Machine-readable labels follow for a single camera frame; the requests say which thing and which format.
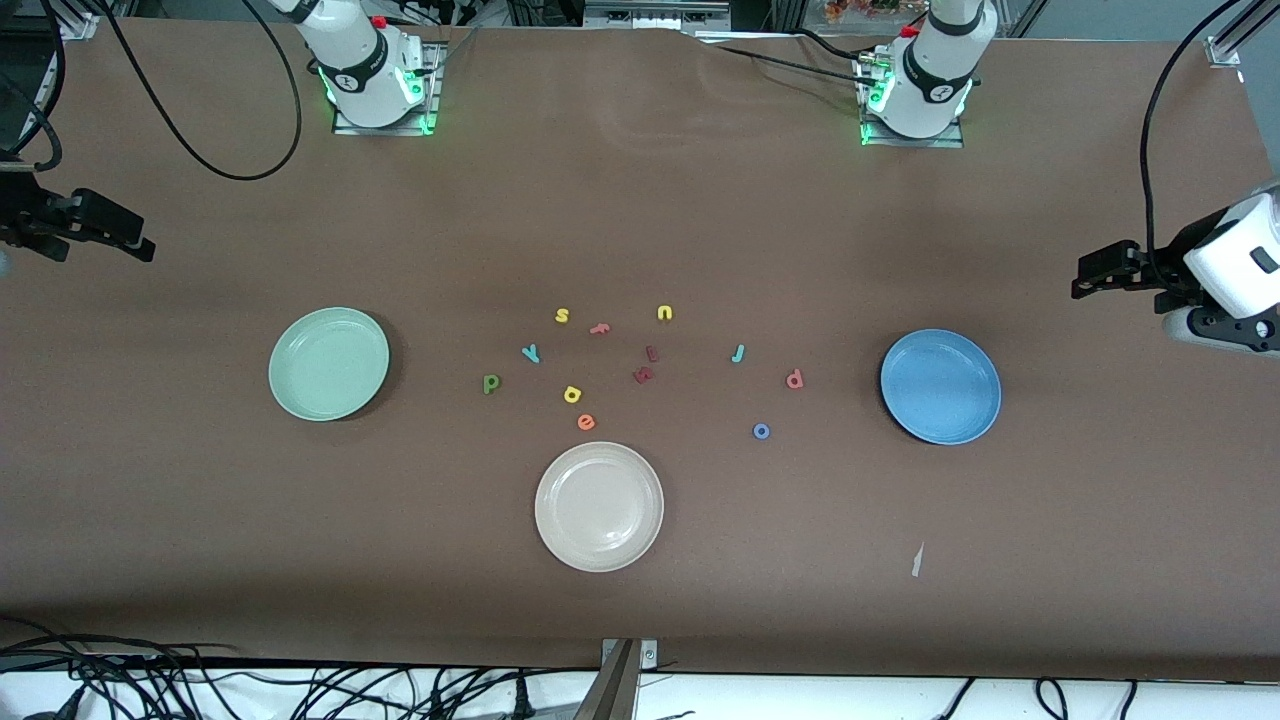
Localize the blue plate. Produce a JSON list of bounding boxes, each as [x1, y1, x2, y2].
[[880, 329, 1002, 446]]

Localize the green plate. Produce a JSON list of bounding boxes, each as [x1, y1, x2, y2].
[[268, 306, 391, 423]]

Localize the orange flowers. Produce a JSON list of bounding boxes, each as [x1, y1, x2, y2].
[[824, 0, 903, 24]]

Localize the brown paper table cover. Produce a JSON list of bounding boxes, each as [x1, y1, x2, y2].
[[0, 16, 1280, 683]]

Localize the grey metal box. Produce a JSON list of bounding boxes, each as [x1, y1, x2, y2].
[[584, 0, 732, 32]]

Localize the beige plate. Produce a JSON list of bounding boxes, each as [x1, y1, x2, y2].
[[534, 441, 665, 573]]

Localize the grey metal beam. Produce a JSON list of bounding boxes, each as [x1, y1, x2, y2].
[[574, 640, 642, 720]]

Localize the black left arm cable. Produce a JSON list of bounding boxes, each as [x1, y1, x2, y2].
[[1142, 0, 1243, 289]]

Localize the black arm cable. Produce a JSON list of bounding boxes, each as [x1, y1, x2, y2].
[[1142, 0, 1243, 289], [0, 0, 304, 183]]

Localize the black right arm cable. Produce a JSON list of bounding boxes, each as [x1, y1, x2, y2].
[[0, 0, 304, 183]]

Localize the grey aluminium rail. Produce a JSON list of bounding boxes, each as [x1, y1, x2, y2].
[[0, 40, 61, 193]]

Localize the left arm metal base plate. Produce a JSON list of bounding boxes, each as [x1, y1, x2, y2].
[[857, 52, 967, 150]]

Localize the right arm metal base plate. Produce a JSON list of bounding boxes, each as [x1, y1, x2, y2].
[[332, 42, 443, 137]]

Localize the thin black base cable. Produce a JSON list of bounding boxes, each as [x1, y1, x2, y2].
[[712, 44, 866, 79], [795, 28, 877, 64]]

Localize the small metal bracket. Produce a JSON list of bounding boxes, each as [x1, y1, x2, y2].
[[600, 638, 660, 674]]

